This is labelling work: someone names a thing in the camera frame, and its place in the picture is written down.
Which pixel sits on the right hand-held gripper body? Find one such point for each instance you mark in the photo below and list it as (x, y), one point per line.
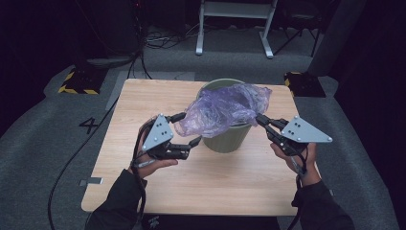
(303, 132)

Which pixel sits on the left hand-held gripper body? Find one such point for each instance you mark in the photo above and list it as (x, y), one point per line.
(158, 132)

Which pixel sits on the green plastic bin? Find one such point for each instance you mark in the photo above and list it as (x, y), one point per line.
(228, 142)

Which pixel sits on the purple plastic bag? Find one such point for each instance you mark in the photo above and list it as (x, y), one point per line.
(220, 108)

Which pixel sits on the person's left hand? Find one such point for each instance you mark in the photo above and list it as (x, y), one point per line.
(150, 166)

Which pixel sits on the person's right hand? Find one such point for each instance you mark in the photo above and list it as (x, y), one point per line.
(309, 169)

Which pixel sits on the black yellow striped base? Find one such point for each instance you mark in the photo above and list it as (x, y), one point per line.
(304, 84)
(83, 81)

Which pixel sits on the person's black-clothed lap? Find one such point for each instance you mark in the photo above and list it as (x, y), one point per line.
(207, 223)

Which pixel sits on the grey pillar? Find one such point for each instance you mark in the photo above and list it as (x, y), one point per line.
(338, 35)

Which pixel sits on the black chair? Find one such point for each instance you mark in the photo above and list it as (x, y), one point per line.
(301, 19)

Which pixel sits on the dark equipment stand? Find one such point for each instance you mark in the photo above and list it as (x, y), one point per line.
(111, 32)

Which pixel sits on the white metal table frame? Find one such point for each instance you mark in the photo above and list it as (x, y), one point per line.
(235, 9)

